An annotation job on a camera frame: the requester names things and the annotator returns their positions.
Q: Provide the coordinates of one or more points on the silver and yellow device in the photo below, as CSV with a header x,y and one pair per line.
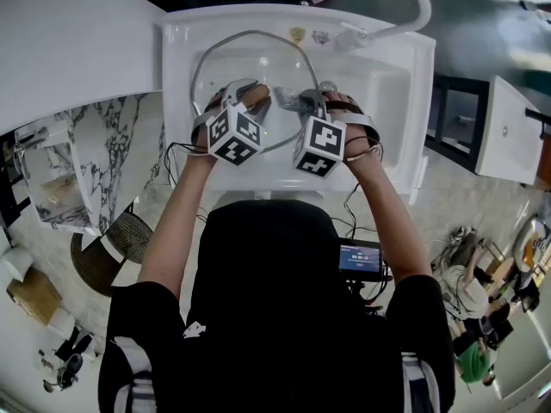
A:
x,y
534,243

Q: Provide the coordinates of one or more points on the white rectangular washbasin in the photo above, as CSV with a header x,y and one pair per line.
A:
x,y
508,136

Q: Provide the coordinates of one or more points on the white curved faucet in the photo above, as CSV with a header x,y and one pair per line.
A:
x,y
424,11

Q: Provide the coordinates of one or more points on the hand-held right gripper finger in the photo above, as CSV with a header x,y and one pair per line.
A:
x,y
313,98

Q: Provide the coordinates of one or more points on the person's right forearm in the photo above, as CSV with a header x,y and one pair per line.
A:
x,y
387,230

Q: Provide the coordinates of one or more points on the chrome sink drain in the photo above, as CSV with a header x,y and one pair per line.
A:
x,y
328,87

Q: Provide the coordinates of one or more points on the grey badge sticker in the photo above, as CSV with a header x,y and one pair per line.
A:
x,y
320,38

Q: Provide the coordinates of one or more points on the black equipment pile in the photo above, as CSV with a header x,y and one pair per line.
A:
x,y
69,359

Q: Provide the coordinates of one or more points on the dark wicker chair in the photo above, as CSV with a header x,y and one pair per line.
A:
x,y
129,239

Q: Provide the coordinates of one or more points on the person's left hand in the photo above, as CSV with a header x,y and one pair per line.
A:
x,y
200,138

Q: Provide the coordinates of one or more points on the chrome faucet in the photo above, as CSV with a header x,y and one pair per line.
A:
x,y
30,137

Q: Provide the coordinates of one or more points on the person's right hand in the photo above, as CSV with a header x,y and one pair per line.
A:
x,y
357,149

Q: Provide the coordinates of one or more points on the person's left forearm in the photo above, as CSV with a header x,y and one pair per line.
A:
x,y
172,230

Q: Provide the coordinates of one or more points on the glass pot lid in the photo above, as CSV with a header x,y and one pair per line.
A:
x,y
258,58

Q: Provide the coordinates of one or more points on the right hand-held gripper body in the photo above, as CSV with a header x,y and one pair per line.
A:
x,y
320,144

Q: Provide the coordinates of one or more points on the gold badge sticker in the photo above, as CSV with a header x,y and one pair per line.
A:
x,y
297,35

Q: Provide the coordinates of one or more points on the black faucet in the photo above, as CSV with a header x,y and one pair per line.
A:
x,y
538,116

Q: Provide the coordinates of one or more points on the cardboard box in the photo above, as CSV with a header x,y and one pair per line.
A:
x,y
34,295

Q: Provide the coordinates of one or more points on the small monitor screen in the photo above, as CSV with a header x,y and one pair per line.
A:
x,y
359,260

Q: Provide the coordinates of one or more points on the person's black shirt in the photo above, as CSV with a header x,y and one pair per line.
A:
x,y
267,316

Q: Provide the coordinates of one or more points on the white sink basin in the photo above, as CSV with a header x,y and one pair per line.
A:
x,y
387,101

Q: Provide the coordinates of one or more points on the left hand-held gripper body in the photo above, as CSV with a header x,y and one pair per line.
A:
x,y
234,138

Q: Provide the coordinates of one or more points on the black metal washbasin frame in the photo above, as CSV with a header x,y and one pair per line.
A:
x,y
439,118

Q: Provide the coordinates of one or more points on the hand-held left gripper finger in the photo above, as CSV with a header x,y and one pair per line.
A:
x,y
234,88
261,111

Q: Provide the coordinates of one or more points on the steel wool scrubber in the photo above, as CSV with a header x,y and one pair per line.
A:
x,y
286,99

